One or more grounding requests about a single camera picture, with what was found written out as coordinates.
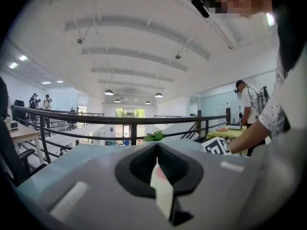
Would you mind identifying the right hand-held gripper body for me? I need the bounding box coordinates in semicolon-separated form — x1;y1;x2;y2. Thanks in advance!
201;137;232;156

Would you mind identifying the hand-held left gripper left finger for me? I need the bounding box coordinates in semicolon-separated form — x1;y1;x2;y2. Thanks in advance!
15;141;173;230

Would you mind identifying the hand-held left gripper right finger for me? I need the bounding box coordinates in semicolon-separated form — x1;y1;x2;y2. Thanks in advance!
157;141;264;230

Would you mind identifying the pink cloth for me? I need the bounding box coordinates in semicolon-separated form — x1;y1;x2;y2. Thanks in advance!
155;168;168;181

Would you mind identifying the person's right forearm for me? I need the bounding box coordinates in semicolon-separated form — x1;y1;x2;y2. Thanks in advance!
227;118;272;154

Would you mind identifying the green plant in white pot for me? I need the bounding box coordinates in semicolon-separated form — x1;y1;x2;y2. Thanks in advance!
142;130;167;144

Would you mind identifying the glass entrance door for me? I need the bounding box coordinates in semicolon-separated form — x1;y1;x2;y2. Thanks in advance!
114;124;146;145

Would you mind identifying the black metal railing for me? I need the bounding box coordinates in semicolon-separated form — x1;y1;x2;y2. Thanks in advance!
11;105;231;164

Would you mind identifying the person in black t-shirt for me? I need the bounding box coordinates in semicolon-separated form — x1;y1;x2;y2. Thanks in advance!
258;6;307;154

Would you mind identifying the large glass window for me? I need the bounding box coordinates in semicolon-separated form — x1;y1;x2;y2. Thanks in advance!
115;107;146;119

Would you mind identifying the light wooden desk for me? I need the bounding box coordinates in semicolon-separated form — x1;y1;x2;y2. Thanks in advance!
9;123;46;165

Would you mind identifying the black office chair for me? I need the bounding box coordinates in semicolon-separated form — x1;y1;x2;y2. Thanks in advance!
0;75;48;188

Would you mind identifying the black head camera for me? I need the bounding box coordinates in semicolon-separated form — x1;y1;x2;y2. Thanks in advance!
190;0;211;19

